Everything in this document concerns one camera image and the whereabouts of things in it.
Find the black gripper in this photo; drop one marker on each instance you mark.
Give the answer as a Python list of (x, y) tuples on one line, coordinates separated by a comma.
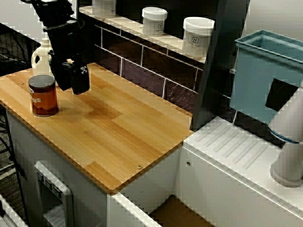
[(66, 55)]

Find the cream shelf ledge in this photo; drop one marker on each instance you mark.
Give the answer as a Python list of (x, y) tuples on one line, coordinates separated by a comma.
[(132, 26)]

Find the aluminium frame rail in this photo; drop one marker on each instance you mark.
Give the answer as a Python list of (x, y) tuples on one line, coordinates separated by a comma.
[(9, 212)]

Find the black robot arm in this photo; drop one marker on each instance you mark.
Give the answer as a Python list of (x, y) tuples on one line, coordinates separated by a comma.
[(61, 35)]

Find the dark tiled backsplash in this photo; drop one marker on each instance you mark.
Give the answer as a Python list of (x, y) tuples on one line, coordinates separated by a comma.
[(142, 68)]

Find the white detergent bottle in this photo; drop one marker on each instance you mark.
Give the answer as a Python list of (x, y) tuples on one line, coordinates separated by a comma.
[(39, 61)]

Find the grey dispenser panel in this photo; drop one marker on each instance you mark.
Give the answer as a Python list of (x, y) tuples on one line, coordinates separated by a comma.
[(54, 189)]

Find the black hutch end panel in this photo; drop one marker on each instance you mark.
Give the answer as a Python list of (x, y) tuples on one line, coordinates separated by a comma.
[(87, 35)]

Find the orange beans can grey lid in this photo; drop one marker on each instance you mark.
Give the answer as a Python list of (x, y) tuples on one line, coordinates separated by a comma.
[(43, 99)]

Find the white toy kitchen cabinet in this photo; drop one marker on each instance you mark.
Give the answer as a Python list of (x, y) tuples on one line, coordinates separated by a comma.
[(213, 189)]

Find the teal plastic bin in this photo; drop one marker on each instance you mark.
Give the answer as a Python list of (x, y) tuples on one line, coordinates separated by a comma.
[(253, 78)]

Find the dark upright panel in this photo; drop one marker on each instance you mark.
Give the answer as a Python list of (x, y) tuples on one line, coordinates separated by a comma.
[(217, 59)]

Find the white labelled jar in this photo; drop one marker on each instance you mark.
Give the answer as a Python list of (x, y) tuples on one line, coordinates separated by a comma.
[(197, 37), (104, 8), (154, 22)]

